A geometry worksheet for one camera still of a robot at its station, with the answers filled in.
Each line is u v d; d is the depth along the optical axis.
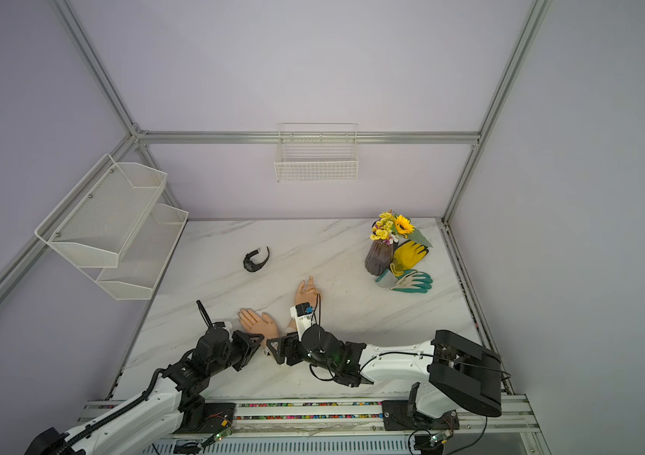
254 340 0.86
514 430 0.72
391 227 0.83
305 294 0.96
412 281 0.99
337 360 0.60
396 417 0.73
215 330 0.80
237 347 0.75
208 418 0.72
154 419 0.54
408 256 1.08
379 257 1.05
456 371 0.43
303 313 0.70
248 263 1.02
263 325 0.88
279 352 0.67
